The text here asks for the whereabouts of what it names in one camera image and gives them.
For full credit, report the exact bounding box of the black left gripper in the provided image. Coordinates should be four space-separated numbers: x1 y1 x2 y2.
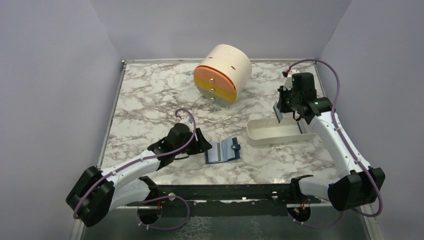
174 128 212 156

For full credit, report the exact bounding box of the white rectangular plastic tray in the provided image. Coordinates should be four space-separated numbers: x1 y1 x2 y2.
246 117 317 146

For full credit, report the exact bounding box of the blue card holder wallet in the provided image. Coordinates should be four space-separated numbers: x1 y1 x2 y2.
205 137 241 164

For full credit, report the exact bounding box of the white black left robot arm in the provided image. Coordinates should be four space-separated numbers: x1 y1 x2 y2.
65 123 213 227

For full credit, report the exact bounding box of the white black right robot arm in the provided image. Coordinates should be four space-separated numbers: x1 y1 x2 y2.
275 72 386 212

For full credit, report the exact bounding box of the round beige drawer cabinet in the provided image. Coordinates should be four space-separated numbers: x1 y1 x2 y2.
193 44 252 108

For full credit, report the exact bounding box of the black metal base rail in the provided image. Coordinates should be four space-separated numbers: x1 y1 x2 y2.
129 183 321 218

